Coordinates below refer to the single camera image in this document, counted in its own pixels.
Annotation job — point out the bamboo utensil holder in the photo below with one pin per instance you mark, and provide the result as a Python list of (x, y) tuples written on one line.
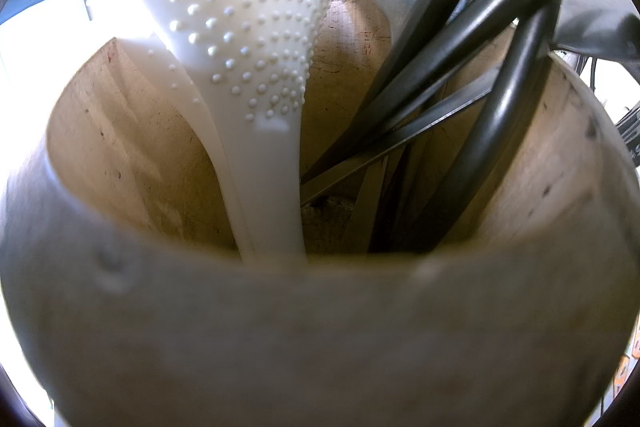
[(325, 332)]

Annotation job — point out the white dotted rice paddle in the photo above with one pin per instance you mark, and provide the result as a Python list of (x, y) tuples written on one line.
[(250, 32)]

